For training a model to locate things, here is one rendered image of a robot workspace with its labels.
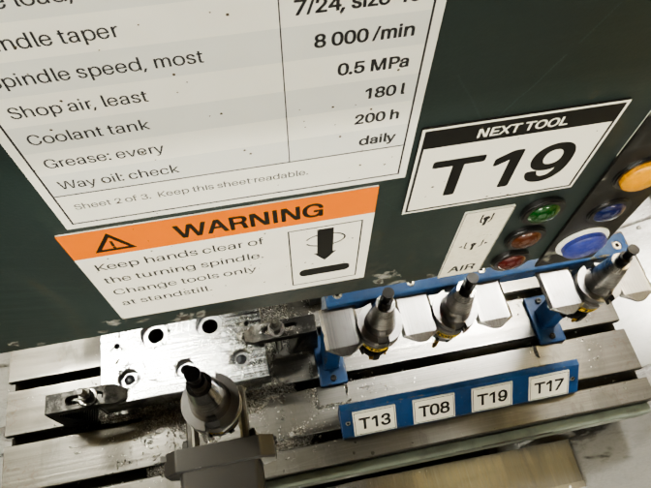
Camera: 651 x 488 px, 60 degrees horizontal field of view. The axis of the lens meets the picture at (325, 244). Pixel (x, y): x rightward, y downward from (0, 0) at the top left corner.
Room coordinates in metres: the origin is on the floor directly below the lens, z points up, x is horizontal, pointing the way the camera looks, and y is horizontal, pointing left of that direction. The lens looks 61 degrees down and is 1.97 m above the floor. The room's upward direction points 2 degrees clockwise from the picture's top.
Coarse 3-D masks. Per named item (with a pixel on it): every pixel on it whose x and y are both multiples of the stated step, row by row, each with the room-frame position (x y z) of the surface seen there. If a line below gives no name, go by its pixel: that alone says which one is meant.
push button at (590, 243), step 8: (592, 232) 0.19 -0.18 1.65; (600, 232) 0.19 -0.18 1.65; (576, 240) 0.18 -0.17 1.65; (584, 240) 0.18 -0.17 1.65; (592, 240) 0.18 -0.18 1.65; (600, 240) 0.19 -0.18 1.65; (568, 248) 0.18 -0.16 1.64; (576, 248) 0.18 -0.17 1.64; (584, 248) 0.18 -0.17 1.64; (592, 248) 0.18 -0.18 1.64; (600, 248) 0.19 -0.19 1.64; (568, 256) 0.18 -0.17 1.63; (576, 256) 0.18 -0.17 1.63; (584, 256) 0.18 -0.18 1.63
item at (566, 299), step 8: (536, 272) 0.37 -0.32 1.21; (544, 272) 0.37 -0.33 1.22; (552, 272) 0.37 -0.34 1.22; (560, 272) 0.37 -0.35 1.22; (568, 272) 0.37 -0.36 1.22; (544, 280) 0.36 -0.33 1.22; (552, 280) 0.36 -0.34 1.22; (560, 280) 0.36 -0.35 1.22; (568, 280) 0.36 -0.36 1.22; (544, 288) 0.35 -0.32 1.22; (552, 288) 0.35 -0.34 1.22; (560, 288) 0.35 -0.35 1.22; (568, 288) 0.35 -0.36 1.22; (544, 296) 0.34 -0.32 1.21; (552, 296) 0.33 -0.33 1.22; (560, 296) 0.34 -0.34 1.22; (568, 296) 0.34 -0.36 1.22; (576, 296) 0.34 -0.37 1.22; (552, 304) 0.32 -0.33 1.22; (560, 304) 0.32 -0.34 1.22; (568, 304) 0.32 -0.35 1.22; (576, 304) 0.32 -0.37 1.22; (560, 312) 0.31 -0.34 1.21; (568, 312) 0.31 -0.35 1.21
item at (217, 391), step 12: (204, 372) 0.15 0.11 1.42; (216, 384) 0.14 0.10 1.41; (192, 396) 0.13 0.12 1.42; (204, 396) 0.13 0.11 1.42; (216, 396) 0.13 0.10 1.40; (228, 396) 0.14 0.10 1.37; (192, 408) 0.13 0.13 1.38; (204, 408) 0.12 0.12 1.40; (216, 408) 0.13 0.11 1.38; (228, 408) 0.13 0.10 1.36; (204, 420) 0.12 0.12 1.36
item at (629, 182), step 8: (640, 168) 0.19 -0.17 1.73; (648, 168) 0.18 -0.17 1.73; (624, 176) 0.19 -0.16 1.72; (632, 176) 0.18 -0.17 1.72; (640, 176) 0.18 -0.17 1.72; (648, 176) 0.18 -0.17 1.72; (624, 184) 0.18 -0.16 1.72; (632, 184) 0.18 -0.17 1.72; (640, 184) 0.18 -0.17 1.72; (648, 184) 0.18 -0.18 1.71
